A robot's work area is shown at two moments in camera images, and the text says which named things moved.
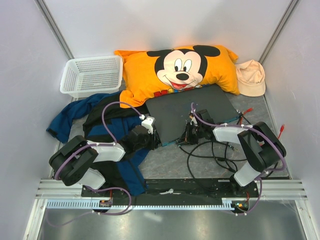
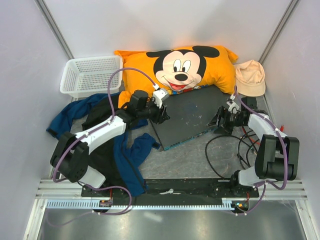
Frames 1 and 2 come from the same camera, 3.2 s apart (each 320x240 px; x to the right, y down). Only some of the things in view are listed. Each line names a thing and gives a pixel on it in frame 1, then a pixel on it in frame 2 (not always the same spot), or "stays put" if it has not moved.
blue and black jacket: (102, 118) stays put
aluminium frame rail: (270, 188) stays put
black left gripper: (155, 141) to (161, 115)
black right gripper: (186, 139) to (215, 120)
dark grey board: (171, 113) stays put
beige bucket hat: (251, 77) stays put
